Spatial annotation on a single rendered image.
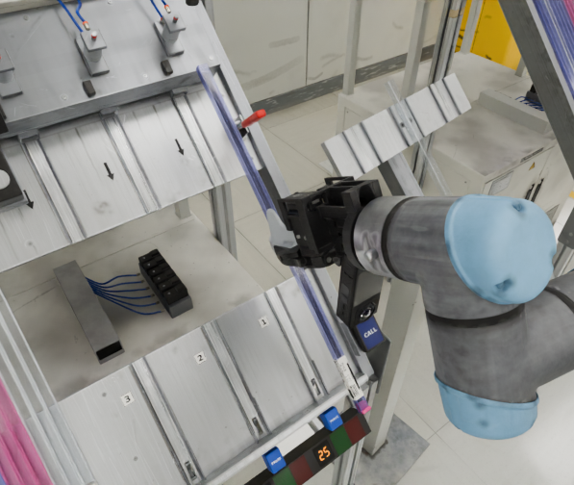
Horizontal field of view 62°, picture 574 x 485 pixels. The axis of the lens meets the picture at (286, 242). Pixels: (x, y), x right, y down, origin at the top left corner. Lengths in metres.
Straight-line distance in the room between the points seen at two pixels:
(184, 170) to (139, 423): 0.36
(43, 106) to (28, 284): 0.60
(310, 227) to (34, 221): 0.38
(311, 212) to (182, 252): 0.71
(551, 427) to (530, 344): 1.36
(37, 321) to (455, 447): 1.19
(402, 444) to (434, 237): 1.25
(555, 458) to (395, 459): 0.47
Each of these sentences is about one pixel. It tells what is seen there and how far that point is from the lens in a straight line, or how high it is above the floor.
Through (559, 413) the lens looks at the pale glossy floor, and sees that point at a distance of 1.81.
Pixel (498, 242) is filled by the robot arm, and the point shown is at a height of 1.20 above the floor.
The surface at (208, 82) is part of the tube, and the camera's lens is 0.67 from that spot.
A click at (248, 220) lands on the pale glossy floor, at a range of 2.19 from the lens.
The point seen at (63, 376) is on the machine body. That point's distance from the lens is 1.02.
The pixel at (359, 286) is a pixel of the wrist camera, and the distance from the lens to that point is 0.51.
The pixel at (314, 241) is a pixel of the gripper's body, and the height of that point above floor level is 1.08.
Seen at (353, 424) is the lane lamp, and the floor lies 0.66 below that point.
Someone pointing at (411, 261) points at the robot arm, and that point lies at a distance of 0.39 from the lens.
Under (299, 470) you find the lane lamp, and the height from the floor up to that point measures 0.66.
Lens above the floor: 1.42
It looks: 43 degrees down
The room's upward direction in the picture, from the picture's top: straight up
